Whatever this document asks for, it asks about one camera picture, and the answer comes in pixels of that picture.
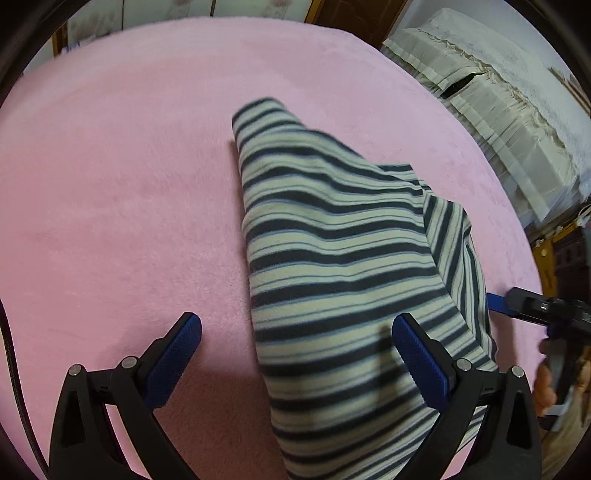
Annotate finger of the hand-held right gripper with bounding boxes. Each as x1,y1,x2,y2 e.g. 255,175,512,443
487,287,550,324

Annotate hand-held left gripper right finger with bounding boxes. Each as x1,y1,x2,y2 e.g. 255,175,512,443
392,312,543,480

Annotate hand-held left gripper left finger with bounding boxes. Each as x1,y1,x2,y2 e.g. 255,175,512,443
48,312,204,480

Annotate striped turtleneck shirt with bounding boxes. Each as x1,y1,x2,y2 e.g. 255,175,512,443
231,97,502,480

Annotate person's right hand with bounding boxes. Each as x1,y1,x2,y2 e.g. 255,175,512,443
532,357,561,416

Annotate person's beige clothing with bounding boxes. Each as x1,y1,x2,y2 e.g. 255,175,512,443
540,383,591,480

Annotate pink bed blanket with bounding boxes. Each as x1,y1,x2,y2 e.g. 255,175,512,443
0,16,546,480

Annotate white lace cover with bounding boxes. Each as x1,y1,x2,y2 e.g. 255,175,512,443
418,7,591,199

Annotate brown wooden door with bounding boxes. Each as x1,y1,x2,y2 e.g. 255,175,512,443
314,0,411,44

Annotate black cable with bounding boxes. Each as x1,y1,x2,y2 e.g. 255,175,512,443
0,298,49,480

